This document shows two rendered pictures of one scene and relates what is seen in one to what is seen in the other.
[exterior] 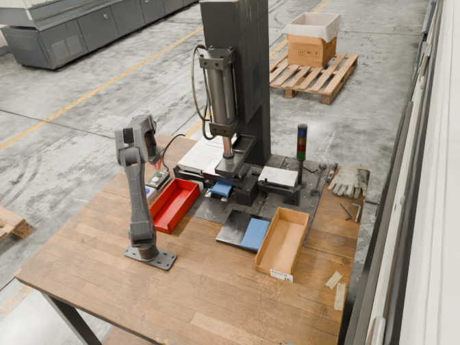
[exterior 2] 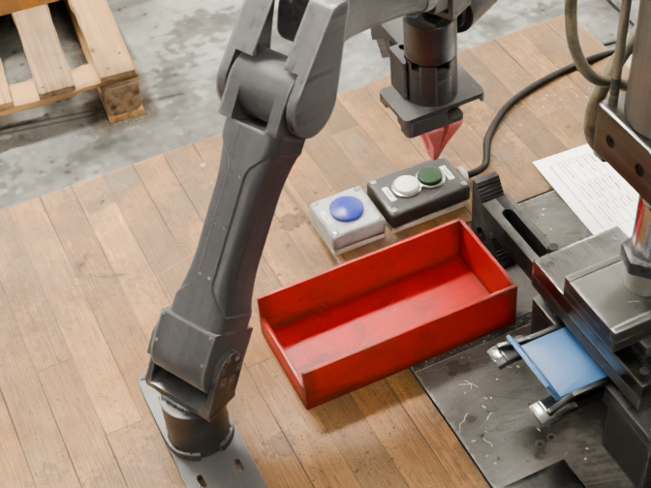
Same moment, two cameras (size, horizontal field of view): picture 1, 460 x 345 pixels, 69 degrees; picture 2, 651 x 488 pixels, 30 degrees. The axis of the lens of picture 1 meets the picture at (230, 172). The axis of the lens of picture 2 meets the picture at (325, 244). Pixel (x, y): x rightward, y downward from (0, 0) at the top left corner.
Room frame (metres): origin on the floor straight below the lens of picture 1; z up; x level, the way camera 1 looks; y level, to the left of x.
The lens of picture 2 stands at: (0.30, -0.26, 1.91)
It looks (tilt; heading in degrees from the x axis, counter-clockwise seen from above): 45 degrees down; 40
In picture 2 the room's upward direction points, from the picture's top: 5 degrees counter-clockwise
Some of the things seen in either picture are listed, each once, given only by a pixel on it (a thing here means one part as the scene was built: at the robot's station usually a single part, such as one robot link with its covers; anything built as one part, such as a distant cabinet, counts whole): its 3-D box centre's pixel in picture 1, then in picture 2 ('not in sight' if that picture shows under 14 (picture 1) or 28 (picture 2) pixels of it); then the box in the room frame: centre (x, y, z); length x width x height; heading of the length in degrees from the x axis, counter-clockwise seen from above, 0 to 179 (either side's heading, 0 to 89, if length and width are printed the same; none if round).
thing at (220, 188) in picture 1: (224, 181); (593, 340); (1.03, 0.03, 1.00); 0.15 x 0.07 x 0.03; 152
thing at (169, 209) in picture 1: (172, 204); (387, 310); (1.00, 0.25, 0.93); 0.25 x 0.12 x 0.06; 152
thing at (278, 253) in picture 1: (285, 242); not in sight; (0.74, -0.16, 0.93); 0.25 x 0.13 x 0.08; 152
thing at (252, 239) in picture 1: (254, 233); not in sight; (0.80, -0.06, 0.93); 0.15 x 0.07 x 0.03; 155
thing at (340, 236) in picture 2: (146, 196); (347, 228); (1.11, 0.38, 0.90); 0.07 x 0.07 x 0.06; 62
